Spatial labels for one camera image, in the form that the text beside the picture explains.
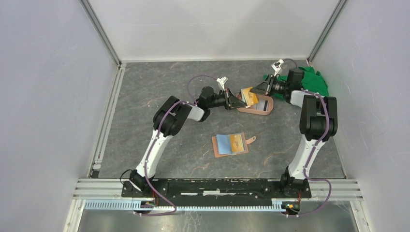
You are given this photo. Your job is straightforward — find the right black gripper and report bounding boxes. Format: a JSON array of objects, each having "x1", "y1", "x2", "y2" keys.
[{"x1": 250, "y1": 74, "x2": 289, "y2": 97}]

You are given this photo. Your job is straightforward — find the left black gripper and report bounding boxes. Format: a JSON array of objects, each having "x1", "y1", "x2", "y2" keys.
[{"x1": 207, "y1": 87, "x2": 246, "y2": 110}]

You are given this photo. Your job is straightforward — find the tan leather card holder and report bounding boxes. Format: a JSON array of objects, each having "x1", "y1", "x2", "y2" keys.
[{"x1": 212, "y1": 132, "x2": 256, "y2": 158}]

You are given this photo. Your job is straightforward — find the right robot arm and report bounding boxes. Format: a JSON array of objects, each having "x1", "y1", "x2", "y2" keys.
[{"x1": 251, "y1": 69, "x2": 338, "y2": 197}]

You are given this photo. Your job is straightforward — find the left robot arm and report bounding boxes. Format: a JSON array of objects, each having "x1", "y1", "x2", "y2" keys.
[{"x1": 129, "y1": 87, "x2": 247, "y2": 197}]

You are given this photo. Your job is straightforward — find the pink oval tray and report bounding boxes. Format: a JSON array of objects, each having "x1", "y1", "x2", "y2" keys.
[{"x1": 237, "y1": 94, "x2": 274, "y2": 116}]

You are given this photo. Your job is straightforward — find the green cloth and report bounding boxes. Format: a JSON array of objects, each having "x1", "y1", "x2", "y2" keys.
[{"x1": 263, "y1": 66, "x2": 330, "y2": 97}]

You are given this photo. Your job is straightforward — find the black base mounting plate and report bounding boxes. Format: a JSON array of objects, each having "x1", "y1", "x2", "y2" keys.
[{"x1": 121, "y1": 178, "x2": 312, "y2": 207}]

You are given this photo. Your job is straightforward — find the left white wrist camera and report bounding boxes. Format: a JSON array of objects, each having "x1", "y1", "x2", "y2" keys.
[{"x1": 216, "y1": 77, "x2": 228, "y2": 91}]

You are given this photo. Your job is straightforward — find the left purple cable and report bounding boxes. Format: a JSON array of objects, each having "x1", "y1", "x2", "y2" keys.
[{"x1": 134, "y1": 74, "x2": 221, "y2": 217}]

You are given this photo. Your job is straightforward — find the purple cable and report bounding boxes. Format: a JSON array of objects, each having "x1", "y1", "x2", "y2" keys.
[
  {"x1": 134, "y1": 74, "x2": 221, "y2": 217},
  {"x1": 281, "y1": 58, "x2": 333, "y2": 218}
]

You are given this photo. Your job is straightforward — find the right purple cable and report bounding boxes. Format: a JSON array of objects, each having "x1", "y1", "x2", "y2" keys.
[{"x1": 281, "y1": 58, "x2": 333, "y2": 218}]

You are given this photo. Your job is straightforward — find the grey slotted cable duct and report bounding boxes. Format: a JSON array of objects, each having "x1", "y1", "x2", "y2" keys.
[{"x1": 84, "y1": 200, "x2": 284, "y2": 212}]

